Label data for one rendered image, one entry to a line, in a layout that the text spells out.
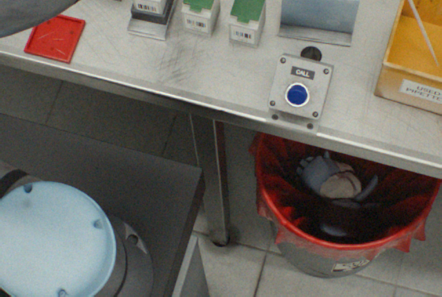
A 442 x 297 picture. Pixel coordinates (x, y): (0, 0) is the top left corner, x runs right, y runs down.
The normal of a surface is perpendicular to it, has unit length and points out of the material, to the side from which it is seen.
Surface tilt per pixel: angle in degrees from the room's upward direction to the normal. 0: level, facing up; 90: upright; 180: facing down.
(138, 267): 71
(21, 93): 0
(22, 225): 9
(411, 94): 90
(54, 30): 0
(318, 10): 90
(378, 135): 0
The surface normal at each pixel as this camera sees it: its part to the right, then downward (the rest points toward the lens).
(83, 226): 0.06, -0.26
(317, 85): -0.17, 0.13
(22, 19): 0.58, 0.79
